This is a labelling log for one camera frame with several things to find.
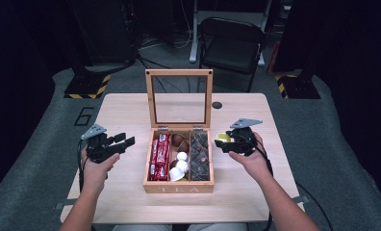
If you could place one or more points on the pile of dark tea bags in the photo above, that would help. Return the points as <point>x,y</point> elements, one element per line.
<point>199,154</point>

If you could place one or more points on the red snack packet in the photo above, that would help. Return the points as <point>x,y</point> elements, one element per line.
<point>153,172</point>
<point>154,150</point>
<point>162,146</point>
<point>161,172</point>

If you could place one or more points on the black cabinet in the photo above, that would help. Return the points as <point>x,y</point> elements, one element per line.
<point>105,29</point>

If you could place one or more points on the black folding chair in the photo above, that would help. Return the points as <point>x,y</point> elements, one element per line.
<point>230,51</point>

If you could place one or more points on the wooden tea box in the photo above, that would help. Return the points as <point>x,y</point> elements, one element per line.
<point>179,187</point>

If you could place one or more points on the person's left hand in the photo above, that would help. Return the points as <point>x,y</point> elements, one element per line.
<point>95,174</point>

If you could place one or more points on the grey table bracket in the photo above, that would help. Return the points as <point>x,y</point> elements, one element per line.
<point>301,199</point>
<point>62,205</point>

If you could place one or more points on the person's right hand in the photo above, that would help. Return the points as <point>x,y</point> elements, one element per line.
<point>256,163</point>

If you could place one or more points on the yellow-green capsule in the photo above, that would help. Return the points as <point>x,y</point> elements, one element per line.
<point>223,137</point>

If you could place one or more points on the white capsule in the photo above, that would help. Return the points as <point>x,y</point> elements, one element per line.
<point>182,156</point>
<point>176,174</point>
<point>183,166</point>

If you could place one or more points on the black yellow striped stand base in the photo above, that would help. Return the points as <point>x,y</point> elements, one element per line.
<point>297,88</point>
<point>87,86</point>

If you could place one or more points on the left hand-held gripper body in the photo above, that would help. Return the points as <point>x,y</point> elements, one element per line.
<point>98,147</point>

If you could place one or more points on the brown capsule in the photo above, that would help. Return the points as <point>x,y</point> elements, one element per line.
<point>184,147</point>
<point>178,139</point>
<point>173,163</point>

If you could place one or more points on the person's light trousers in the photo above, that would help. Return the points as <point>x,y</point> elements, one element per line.
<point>211,227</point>

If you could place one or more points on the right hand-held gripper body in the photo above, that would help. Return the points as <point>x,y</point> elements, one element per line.
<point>246,141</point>

